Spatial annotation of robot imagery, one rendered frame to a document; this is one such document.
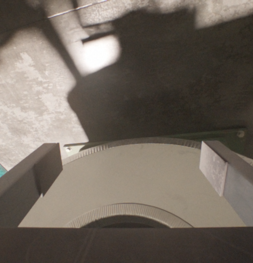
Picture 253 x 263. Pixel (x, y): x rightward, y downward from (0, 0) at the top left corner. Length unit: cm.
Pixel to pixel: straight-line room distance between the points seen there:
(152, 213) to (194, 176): 18
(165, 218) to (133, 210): 10
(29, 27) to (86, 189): 68
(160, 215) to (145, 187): 11
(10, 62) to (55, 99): 26
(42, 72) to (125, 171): 60
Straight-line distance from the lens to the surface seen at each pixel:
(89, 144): 113
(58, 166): 17
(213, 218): 58
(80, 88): 94
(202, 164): 17
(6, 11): 97
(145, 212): 59
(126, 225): 67
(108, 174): 70
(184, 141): 75
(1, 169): 179
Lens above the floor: 77
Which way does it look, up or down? 49 degrees down
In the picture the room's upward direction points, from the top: 169 degrees counter-clockwise
